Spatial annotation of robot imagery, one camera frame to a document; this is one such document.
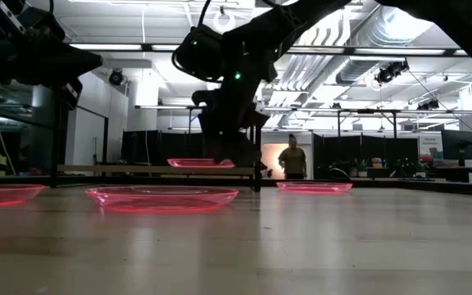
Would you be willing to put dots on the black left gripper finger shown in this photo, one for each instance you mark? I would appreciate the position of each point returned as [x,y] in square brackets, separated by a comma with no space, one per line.
[35,63]
[72,94]

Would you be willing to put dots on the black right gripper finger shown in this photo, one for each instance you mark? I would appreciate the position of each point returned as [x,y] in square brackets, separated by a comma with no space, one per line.
[248,155]
[224,155]

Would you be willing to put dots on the pink translucent plastic plate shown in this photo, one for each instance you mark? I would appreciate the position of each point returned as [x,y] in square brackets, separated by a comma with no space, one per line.
[314,187]
[191,163]
[162,196]
[10,191]

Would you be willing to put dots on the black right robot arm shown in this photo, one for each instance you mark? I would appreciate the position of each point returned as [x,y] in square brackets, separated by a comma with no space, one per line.
[260,41]

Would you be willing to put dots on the black-framed wooden board shelf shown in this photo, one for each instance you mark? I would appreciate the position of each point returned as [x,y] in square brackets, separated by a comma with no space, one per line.
[137,169]

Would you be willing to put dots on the person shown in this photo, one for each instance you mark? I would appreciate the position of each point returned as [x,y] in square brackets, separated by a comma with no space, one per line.
[293,162]

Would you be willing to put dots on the white strip light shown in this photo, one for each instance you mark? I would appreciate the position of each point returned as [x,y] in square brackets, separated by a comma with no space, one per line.
[400,51]
[105,47]
[164,47]

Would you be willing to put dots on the black room partition screen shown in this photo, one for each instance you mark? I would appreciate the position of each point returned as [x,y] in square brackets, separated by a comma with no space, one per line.
[158,147]
[363,149]

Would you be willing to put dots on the green potted plant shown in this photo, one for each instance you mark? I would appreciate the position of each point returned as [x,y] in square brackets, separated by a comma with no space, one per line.
[352,168]

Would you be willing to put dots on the black ceiling spotlight cluster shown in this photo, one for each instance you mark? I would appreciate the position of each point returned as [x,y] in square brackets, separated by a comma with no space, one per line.
[391,71]

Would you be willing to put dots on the black computer monitor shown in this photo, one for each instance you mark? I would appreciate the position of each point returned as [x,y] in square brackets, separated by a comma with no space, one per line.
[457,145]

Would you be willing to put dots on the black overhead frame beam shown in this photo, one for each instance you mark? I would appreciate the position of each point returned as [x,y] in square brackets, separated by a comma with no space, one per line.
[326,51]

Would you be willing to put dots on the white wall sign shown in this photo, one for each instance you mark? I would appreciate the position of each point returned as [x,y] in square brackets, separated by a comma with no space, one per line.
[430,145]

